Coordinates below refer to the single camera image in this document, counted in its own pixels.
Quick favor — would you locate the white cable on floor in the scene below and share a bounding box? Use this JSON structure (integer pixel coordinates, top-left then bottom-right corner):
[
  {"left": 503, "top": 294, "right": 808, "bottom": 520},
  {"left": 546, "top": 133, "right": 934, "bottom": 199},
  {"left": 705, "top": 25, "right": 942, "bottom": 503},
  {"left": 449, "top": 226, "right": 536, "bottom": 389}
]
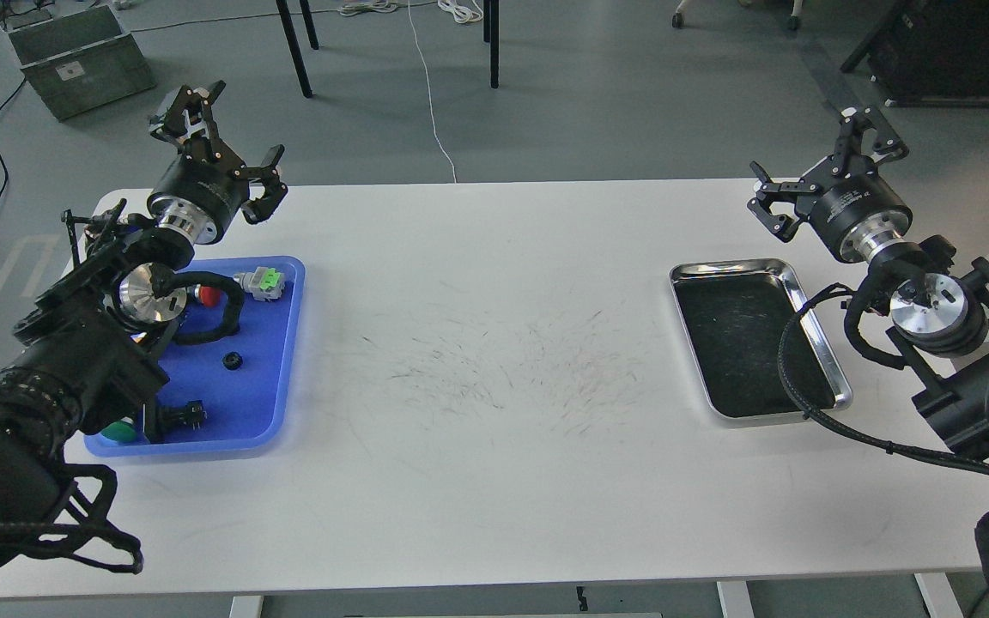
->
[{"left": 339, "top": 0, "right": 485, "bottom": 184}]

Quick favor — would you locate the black table leg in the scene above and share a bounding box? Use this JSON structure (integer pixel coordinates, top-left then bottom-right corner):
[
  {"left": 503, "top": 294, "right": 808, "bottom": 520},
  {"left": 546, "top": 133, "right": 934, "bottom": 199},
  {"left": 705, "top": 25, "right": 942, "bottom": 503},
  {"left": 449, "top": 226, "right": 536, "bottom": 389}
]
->
[
  {"left": 275, "top": 1, "right": 319, "bottom": 100},
  {"left": 482, "top": 0, "right": 500, "bottom": 89}
]

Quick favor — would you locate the green grey connector block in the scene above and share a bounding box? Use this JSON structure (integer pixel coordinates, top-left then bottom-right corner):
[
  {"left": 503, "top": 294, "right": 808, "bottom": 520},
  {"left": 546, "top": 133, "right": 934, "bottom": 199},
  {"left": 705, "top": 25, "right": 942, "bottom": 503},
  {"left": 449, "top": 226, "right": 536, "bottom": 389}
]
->
[{"left": 232, "top": 266, "right": 287, "bottom": 302}]

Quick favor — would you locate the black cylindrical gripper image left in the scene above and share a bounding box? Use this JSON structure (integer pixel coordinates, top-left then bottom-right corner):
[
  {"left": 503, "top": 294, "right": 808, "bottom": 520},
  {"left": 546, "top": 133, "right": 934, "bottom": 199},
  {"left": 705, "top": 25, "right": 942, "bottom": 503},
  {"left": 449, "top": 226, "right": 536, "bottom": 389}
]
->
[{"left": 148, "top": 82, "right": 289, "bottom": 244}]

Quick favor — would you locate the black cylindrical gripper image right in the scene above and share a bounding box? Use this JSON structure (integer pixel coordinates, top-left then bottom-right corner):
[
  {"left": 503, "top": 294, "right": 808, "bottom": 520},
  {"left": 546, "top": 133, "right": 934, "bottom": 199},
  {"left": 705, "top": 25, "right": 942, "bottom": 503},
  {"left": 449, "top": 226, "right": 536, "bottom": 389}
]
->
[{"left": 747, "top": 106, "right": 913, "bottom": 264}]

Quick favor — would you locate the grey plastic crate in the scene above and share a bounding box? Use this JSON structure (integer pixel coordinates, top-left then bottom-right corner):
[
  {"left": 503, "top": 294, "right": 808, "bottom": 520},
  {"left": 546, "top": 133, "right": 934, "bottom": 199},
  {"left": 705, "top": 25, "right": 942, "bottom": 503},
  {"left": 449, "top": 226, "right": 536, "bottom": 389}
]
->
[{"left": 7, "top": 5, "right": 156, "bottom": 122}]

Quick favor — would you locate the blue plastic tray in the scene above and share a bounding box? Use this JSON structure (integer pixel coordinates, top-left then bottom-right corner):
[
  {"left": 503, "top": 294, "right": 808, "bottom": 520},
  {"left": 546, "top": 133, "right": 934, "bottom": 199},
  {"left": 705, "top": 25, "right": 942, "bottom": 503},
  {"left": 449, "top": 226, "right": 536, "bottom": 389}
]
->
[{"left": 83, "top": 257, "right": 306, "bottom": 457}]

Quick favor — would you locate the green push button switch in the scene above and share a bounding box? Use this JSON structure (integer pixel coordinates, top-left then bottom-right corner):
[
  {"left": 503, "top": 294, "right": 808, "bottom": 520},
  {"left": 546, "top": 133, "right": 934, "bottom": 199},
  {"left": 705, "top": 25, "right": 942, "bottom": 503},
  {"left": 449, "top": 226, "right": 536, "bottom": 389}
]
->
[{"left": 100, "top": 417, "right": 140, "bottom": 445}]

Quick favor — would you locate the red push button switch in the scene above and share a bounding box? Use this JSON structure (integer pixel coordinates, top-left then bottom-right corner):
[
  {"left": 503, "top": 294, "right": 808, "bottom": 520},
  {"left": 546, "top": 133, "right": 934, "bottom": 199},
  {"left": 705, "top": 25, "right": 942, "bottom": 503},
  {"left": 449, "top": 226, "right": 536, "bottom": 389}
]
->
[{"left": 187, "top": 284, "right": 225, "bottom": 308}]

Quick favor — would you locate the black equipment case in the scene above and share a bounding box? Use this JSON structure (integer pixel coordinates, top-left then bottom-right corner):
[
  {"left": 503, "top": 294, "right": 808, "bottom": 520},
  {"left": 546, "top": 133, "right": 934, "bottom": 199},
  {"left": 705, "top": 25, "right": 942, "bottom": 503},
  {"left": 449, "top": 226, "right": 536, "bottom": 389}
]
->
[{"left": 840, "top": 1, "right": 989, "bottom": 108}]

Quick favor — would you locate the black table leg left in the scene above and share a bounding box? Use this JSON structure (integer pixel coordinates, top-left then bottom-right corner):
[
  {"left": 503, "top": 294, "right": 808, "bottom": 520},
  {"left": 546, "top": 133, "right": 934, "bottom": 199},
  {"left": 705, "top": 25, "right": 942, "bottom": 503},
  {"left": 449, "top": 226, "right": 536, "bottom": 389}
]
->
[{"left": 275, "top": 1, "right": 319, "bottom": 100}]

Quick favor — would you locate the black table leg right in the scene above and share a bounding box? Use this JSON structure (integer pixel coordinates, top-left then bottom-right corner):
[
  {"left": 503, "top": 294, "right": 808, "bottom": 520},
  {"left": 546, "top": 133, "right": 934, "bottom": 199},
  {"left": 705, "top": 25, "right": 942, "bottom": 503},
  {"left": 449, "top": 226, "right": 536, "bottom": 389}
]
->
[{"left": 482, "top": 0, "right": 500, "bottom": 89}]

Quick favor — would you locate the silver metal tray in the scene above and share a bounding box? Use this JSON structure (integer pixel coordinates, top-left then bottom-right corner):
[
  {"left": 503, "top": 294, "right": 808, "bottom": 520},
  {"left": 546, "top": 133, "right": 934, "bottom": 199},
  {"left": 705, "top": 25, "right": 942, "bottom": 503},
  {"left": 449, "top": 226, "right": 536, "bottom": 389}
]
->
[{"left": 670, "top": 257, "right": 808, "bottom": 427}]

